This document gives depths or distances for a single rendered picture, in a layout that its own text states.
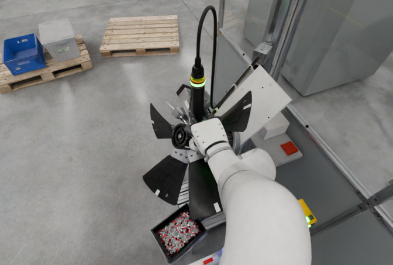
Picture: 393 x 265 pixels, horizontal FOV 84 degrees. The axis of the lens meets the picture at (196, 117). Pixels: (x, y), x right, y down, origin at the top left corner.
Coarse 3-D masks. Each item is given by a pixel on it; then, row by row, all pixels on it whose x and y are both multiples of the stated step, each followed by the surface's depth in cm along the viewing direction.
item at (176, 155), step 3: (174, 147) 105; (174, 150) 105; (177, 150) 105; (180, 150) 105; (183, 150) 105; (186, 150) 104; (171, 153) 105; (174, 153) 105; (177, 153) 105; (183, 153) 105; (174, 156) 106; (177, 156) 106; (180, 156) 106; (183, 156) 106; (186, 156) 105; (180, 159) 106; (183, 159) 106; (186, 159) 106; (186, 162) 106
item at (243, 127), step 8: (248, 96) 87; (240, 104) 87; (248, 104) 82; (232, 112) 86; (240, 112) 82; (248, 112) 79; (224, 120) 86; (232, 120) 82; (240, 120) 79; (248, 120) 76; (224, 128) 82; (232, 128) 79; (240, 128) 76
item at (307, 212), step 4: (300, 200) 96; (300, 204) 94; (304, 204) 94; (304, 208) 93; (308, 208) 93; (304, 212) 92; (308, 212) 92; (312, 220) 90; (316, 220) 91; (308, 224) 90
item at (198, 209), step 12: (192, 168) 93; (204, 168) 92; (192, 180) 90; (204, 180) 89; (192, 192) 88; (204, 192) 86; (216, 192) 85; (192, 204) 86; (204, 204) 84; (192, 216) 84; (204, 216) 83
